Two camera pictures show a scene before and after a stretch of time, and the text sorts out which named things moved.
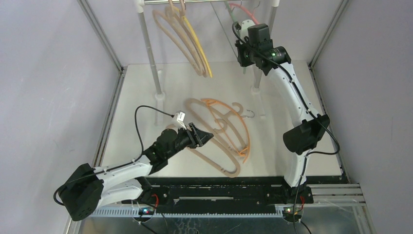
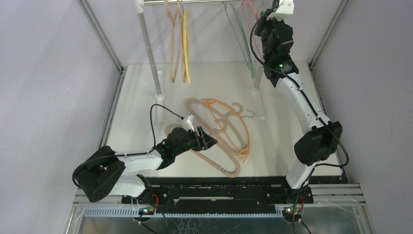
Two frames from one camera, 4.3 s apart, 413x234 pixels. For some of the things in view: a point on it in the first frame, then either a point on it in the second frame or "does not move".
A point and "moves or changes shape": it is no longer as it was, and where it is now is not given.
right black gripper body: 242,55 → 272,24
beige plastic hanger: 166,22 moves or changes shape
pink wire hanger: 236,4 → 256,15
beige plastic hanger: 177,18 moves or changes shape
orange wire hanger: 213,101 does not move
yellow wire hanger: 207,66 → 185,25
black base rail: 234,193 does not move
